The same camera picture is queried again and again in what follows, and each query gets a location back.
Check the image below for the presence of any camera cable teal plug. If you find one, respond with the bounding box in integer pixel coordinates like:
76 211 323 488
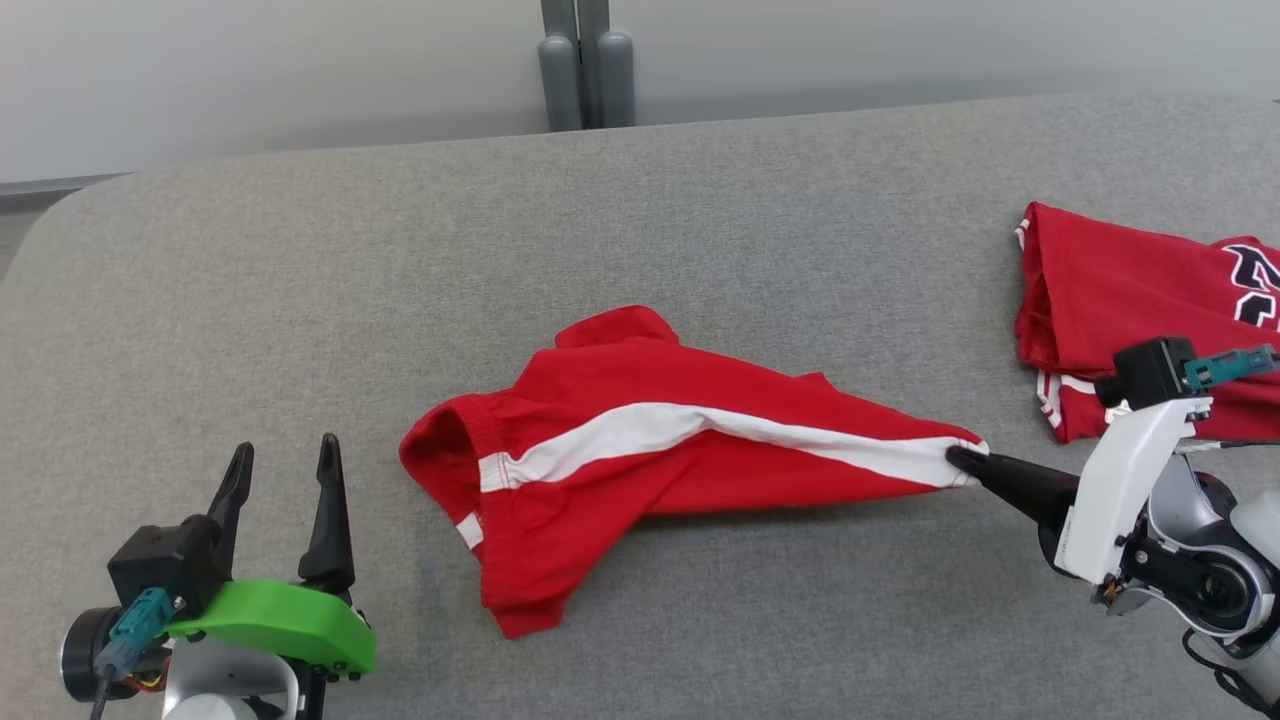
88 588 183 720
1185 344 1280 392

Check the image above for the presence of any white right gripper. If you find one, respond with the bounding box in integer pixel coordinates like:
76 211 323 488
946 395 1216 586

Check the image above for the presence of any grey partition post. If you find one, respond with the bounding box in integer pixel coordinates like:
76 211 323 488
578 0 637 130
538 0 586 133

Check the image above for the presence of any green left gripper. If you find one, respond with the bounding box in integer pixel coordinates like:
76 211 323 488
165 433 379 681

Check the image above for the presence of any red white basketball jersey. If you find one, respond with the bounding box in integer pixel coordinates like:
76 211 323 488
1013 202 1280 444

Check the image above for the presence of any left camera cable teal plug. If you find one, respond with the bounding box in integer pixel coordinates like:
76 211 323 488
88 588 183 720

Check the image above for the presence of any right camera cable teal plug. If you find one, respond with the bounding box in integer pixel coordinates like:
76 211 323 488
1185 344 1280 392

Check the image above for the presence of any grey wall skirting strip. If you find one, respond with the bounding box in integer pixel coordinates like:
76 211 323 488
0 172 136 203

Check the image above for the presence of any red shorts white stripe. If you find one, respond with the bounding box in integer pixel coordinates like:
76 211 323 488
398 305 991 641

